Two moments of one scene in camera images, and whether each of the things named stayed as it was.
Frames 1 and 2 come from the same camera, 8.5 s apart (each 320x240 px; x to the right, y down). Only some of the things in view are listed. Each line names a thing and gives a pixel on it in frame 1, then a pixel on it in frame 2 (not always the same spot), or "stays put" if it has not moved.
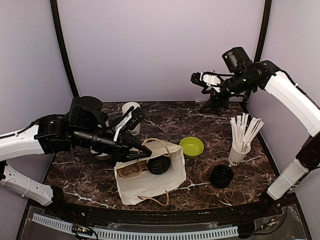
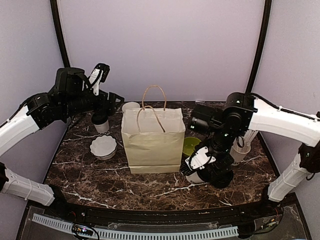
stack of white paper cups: (126, 106) stays put
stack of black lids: (221, 176) stays put
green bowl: (192, 147) stays put
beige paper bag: (146, 184) to (153, 136)
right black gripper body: (239, 83) to (223, 139)
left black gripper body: (86, 139) to (76, 103)
